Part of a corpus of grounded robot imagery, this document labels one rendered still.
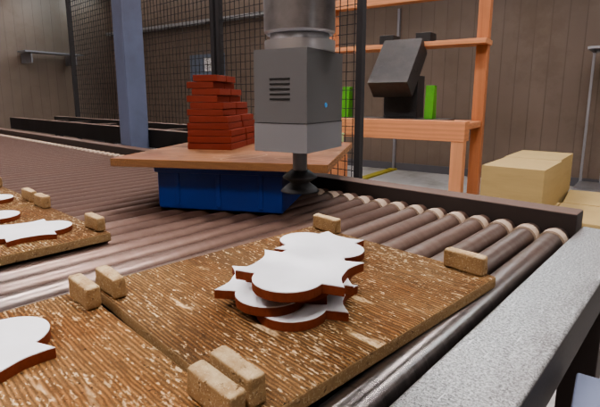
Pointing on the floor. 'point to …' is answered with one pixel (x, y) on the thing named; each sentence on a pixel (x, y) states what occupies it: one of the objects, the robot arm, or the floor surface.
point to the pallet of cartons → (539, 182)
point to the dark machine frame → (102, 129)
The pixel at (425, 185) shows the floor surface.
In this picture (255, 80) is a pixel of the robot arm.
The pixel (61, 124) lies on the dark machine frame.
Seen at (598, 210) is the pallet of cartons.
